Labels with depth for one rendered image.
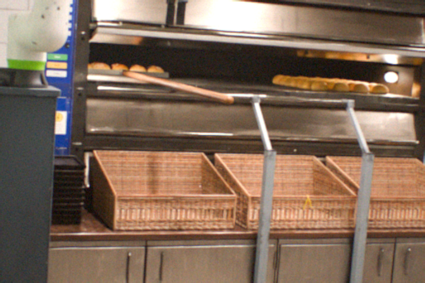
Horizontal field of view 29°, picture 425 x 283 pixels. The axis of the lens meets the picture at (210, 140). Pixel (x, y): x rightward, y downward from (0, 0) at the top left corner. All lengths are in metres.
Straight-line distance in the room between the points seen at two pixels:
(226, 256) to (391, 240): 0.82
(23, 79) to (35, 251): 0.57
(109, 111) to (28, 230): 1.27
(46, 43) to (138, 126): 1.42
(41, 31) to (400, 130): 2.45
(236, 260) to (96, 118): 0.94
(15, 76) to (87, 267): 1.03
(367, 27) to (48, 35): 2.20
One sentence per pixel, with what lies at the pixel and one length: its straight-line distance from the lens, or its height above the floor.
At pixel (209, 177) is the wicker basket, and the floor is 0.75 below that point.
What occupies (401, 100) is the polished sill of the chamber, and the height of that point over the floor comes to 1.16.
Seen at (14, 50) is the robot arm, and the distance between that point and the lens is 2.70.
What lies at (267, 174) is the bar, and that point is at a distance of 3.49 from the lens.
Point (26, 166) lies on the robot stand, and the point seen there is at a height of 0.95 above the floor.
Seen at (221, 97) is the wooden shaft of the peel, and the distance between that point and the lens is 2.92.
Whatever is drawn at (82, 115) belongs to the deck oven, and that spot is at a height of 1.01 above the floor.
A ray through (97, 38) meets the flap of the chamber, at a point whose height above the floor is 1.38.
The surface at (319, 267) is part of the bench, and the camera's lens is 3.77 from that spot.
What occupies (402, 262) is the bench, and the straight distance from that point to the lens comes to 3.98.
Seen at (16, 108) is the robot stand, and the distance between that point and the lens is 2.67.
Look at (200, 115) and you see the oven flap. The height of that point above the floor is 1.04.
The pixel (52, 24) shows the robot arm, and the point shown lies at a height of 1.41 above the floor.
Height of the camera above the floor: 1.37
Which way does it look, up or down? 7 degrees down
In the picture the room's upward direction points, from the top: 4 degrees clockwise
